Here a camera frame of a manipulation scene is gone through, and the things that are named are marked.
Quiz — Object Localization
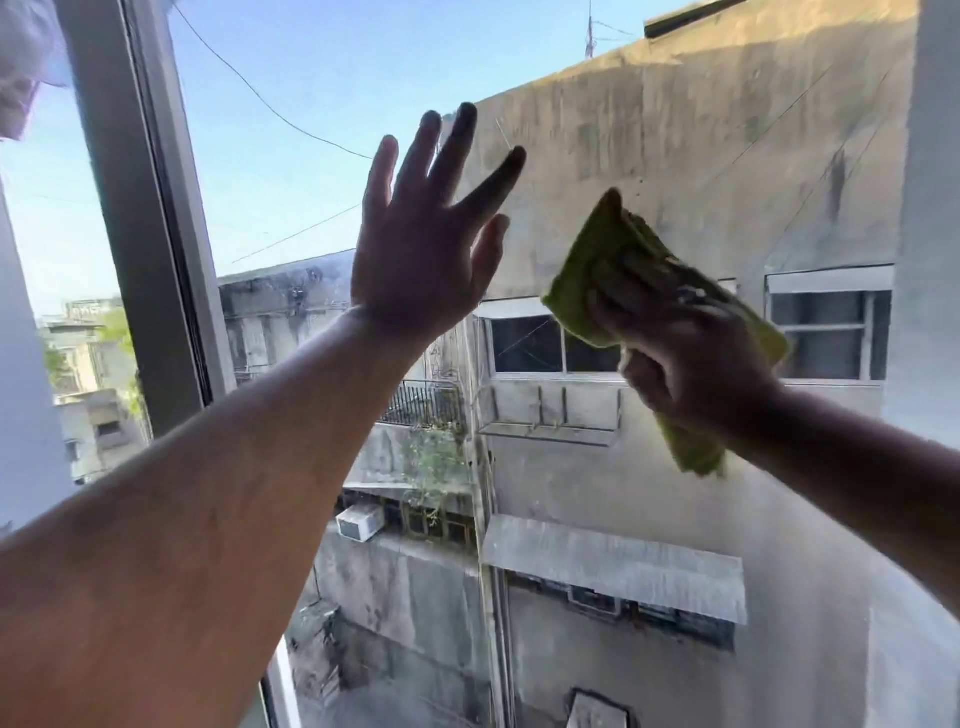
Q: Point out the person's left hand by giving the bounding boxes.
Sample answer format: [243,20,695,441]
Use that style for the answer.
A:
[351,102,528,344]

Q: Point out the person's right hand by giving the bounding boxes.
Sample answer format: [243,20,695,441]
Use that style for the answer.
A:
[588,255,785,451]

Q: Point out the green cleaning cloth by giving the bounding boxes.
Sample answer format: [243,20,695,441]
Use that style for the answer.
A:
[541,187,793,479]

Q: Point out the person's right forearm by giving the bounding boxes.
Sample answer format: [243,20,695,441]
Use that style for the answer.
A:
[721,384,960,601]

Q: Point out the person's left forearm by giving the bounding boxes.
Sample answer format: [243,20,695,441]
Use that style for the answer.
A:
[0,303,451,728]

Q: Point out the metal window rack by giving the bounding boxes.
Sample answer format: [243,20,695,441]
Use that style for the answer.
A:
[475,378,624,450]

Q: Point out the wide sliding building window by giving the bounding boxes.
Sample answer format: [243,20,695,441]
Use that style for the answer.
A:
[475,296,628,381]

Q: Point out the black balcony railing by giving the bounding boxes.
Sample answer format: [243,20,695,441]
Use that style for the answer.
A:
[378,379,468,431]

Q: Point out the rooftop antenna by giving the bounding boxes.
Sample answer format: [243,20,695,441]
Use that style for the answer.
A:
[582,0,640,61]

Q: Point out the building window with awning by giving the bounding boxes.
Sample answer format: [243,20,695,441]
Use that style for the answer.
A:
[764,264,896,386]

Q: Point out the grey corrugated awning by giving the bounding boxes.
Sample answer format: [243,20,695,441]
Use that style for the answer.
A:
[480,513,750,626]

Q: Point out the tall grey concrete building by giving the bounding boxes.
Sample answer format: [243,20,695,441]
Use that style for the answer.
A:
[442,0,922,728]

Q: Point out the green climbing plant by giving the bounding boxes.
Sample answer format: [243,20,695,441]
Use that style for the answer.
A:
[403,423,475,526]

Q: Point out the white air conditioner unit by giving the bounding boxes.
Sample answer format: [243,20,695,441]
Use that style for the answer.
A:
[335,503,387,544]

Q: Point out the low stained concrete building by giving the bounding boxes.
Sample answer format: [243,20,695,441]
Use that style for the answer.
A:
[217,249,496,728]

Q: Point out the distant city buildings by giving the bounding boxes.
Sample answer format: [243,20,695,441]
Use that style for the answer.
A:
[36,296,153,487]

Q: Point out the white hanging cloth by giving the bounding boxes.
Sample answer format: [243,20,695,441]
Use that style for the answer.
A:
[0,0,76,144]

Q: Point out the thin overhead wire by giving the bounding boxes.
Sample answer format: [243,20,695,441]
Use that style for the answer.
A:
[231,202,363,265]

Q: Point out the long black overhead cable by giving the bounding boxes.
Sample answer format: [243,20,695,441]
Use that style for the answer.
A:
[172,0,375,161]

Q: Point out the grey window frame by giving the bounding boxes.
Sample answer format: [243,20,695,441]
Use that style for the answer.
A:
[56,0,303,728]

